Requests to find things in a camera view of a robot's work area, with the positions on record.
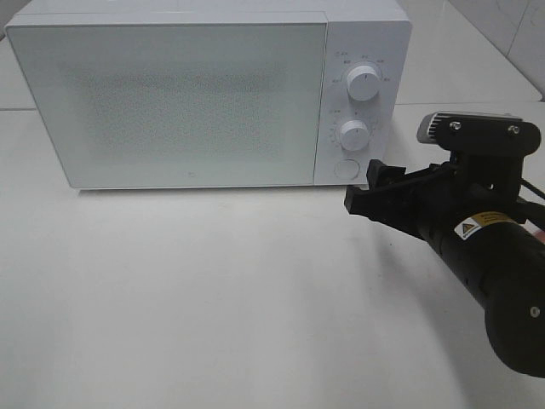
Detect white microwave oven body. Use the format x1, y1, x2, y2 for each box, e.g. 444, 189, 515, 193
5, 1, 412, 188

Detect white microwave door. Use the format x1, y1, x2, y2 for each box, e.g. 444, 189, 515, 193
8, 24, 326, 189

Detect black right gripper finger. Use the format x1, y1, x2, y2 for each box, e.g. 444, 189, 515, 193
366, 159, 404, 191
344, 186, 400, 224

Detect white control knob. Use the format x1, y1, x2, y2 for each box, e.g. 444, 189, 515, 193
338, 119, 370, 152
346, 62, 382, 101

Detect lower white control knob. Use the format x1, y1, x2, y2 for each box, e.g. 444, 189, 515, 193
338, 119, 370, 152

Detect round white door button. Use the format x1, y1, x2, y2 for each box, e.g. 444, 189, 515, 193
334, 159, 360, 180

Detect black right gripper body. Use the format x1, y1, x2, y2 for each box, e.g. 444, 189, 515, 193
395, 152, 522, 239

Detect upper white control knob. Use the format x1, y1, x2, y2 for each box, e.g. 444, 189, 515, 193
346, 62, 382, 101

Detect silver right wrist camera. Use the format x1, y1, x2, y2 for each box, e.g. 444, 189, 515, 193
416, 111, 542, 158

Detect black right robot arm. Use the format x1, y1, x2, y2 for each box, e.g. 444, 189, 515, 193
344, 153, 544, 377

